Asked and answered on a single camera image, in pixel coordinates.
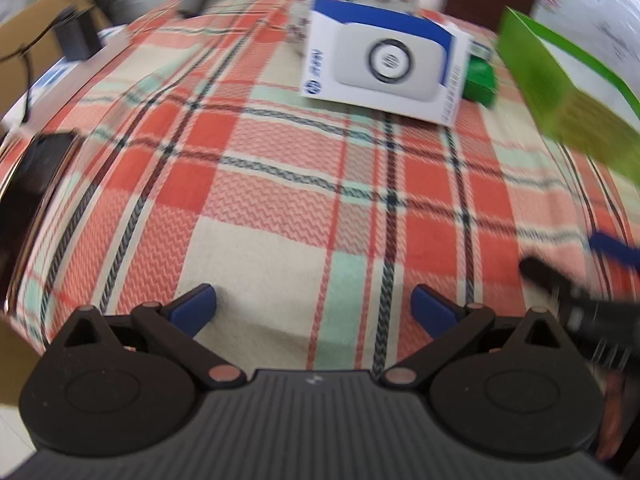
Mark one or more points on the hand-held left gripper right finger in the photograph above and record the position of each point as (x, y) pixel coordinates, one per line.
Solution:
(432, 310)

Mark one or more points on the white and blue box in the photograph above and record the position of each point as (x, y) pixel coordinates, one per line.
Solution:
(400, 75)

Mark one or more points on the floral cloth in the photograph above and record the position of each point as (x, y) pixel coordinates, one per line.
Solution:
(600, 20)

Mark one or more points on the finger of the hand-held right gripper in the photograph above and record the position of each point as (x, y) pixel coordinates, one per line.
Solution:
(542, 270)
(610, 246)

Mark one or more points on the black power adapter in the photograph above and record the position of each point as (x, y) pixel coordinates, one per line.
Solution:
(75, 37)

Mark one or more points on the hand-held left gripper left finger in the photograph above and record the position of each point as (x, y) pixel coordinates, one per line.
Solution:
(192, 308)

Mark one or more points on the person's right hand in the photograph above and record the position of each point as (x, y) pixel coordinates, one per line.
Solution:
(614, 410)

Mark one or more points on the large green carton box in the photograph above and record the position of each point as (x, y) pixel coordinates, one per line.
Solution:
(530, 75)

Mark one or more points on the red plaid blanket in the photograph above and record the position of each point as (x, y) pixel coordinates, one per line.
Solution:
(280, 200)

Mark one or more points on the dark glossy object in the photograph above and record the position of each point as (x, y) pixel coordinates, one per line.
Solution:
(30, 185)

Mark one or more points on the small green box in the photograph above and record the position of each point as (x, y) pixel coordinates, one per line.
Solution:
(480, 80)

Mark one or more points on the brown cardboard box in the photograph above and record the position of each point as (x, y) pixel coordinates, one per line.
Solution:
(30, 55)

